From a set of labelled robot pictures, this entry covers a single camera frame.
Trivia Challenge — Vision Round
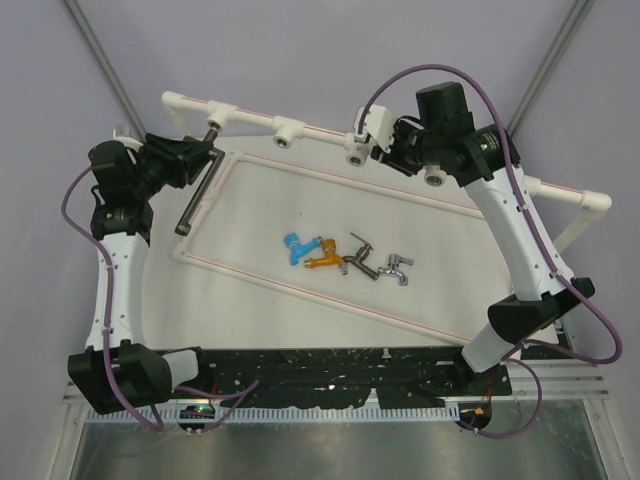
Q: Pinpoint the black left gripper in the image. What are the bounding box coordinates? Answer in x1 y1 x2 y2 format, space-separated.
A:
130 134 212 199

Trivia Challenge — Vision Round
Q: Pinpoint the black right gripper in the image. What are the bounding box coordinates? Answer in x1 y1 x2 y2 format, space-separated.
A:
370 118 443 177

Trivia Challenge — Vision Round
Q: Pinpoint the dark long-spout faucet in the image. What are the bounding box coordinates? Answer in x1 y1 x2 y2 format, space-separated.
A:
175 147 225 237

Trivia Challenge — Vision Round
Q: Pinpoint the white PVC pipe frame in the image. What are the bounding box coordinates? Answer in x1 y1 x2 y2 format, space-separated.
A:
160 89 613 347

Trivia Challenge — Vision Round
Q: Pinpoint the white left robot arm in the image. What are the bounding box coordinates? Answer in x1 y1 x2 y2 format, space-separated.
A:
67 130 224 415

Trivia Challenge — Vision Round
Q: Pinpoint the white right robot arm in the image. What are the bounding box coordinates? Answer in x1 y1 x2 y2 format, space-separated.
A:
355 81 595 394

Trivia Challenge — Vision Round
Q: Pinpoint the chrome metal faucet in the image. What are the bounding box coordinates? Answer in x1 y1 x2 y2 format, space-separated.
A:
378 253 414 287

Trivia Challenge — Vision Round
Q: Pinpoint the grey metal faucet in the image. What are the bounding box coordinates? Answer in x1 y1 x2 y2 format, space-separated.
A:
343 232 379 281

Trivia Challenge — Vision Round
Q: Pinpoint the orange plastic faucet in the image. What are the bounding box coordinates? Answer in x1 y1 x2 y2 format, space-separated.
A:
304 239 348 275

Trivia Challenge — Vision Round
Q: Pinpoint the blue plastic faucet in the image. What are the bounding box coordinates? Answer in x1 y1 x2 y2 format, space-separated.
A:
283 232 321 266

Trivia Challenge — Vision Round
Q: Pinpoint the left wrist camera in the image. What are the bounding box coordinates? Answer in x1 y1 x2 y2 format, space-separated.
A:
112 124 142 150

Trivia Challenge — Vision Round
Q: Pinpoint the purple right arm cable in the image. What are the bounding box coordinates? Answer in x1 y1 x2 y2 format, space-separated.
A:
357 63 624 364

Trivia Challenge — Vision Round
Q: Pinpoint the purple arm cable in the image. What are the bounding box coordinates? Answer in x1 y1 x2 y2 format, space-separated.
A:
357 63 624 364
59 166 166 433

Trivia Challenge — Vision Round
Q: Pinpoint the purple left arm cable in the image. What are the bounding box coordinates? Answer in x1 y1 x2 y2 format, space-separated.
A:
59 166 166 433

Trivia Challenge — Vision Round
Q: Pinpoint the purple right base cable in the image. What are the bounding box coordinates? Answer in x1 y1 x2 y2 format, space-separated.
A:
457 357 543 438

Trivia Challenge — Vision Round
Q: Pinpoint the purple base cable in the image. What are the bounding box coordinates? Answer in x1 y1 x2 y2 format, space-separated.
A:
457 357 543 438
174 379 261 432

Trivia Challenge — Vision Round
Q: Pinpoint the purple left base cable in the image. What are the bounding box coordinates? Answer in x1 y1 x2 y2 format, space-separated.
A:
174 379 261 432

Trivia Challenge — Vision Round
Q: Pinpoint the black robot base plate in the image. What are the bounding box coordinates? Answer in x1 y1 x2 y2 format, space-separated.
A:
184 347 512 410

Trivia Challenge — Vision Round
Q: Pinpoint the white slotted cable duct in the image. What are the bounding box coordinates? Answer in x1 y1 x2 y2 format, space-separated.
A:
87 404 461 424

